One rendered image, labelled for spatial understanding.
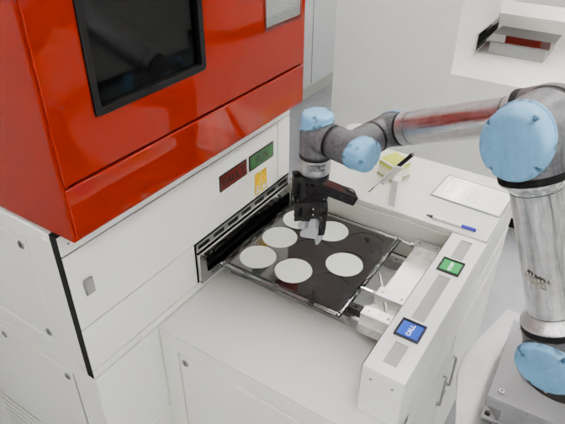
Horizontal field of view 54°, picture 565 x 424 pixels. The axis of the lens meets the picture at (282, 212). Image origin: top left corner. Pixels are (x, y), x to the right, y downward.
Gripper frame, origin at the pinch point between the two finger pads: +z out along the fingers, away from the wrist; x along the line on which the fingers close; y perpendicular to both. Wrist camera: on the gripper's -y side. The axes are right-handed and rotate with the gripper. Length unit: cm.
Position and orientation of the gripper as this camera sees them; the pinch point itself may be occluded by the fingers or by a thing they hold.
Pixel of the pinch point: (319, 239)
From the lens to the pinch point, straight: 143.6
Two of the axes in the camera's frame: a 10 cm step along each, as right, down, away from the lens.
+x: 1.1, 5.6, -8.2
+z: -0.1, 8.3, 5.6
